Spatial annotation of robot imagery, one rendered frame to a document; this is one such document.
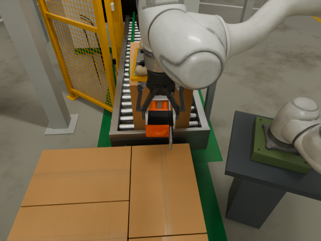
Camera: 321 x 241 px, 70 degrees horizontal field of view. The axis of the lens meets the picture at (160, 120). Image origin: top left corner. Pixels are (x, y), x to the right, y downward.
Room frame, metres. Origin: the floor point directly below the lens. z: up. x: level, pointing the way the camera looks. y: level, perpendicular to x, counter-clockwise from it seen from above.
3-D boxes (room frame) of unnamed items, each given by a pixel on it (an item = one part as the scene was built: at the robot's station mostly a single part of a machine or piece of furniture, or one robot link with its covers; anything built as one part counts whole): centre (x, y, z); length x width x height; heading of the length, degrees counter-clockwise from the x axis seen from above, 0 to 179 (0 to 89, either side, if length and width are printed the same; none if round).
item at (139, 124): (1.47, 0.02, 0.75); 0.60 x 0.40 x 0.40; 5
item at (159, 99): (0.68, 0.00, 1.22); 0.07 x 0.07 x 0.04; 0
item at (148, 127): (0.55, 0.01, 1.22); 0.08 x 0.07 x 0.05; 0
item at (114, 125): (2.25, 0.40, 0.50); 2.31 x 0.05 x 0.19; 4
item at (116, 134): (1.10, 0.00, 0.58); 0.70 x 0.03 x 0.06; 94
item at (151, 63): (0.55, 0.00, 1.46); 0.09 x 0.09 x 0.06
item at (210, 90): (1.70, -0.46, 0.50); 0.07 x 0.07 x 1.00; 4
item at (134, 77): (1.15, 0.10, 1.12); 0.34 x 0.10 x 0.05; 0
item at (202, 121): (2.29, -0.25, 0.50); 2.31 x 0.05 x 0.19; 4
